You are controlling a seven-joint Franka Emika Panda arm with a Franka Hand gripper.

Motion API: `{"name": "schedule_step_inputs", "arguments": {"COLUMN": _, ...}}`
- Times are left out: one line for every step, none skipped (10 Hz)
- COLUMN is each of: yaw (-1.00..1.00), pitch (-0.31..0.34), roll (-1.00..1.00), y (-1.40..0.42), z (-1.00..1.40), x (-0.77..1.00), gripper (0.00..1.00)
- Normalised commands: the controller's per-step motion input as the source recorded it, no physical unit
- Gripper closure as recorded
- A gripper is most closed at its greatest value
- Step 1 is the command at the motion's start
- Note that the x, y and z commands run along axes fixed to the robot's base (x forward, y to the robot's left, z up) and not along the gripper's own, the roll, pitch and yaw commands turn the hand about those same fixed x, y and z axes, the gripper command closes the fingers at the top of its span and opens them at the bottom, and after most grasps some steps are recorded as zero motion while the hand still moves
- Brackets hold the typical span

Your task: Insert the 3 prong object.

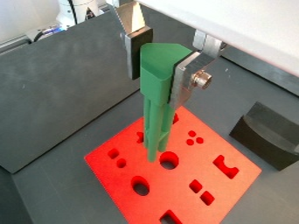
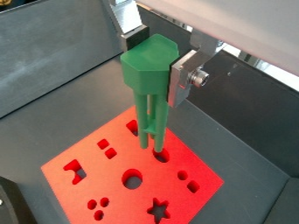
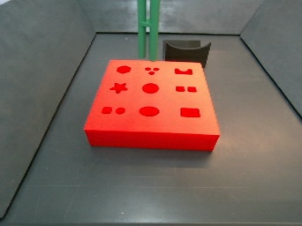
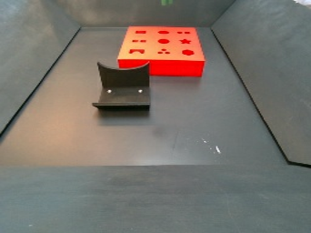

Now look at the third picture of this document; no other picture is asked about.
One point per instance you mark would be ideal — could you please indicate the green three prong object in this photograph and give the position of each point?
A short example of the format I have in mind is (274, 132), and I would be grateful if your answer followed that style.
(147, 28)

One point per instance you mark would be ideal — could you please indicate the red block with shaped holes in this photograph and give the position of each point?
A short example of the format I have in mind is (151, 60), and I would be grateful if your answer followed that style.
(152, 105)

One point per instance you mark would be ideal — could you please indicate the dark grey curved block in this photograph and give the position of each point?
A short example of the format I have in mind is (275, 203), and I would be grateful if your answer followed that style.
(186, 51)

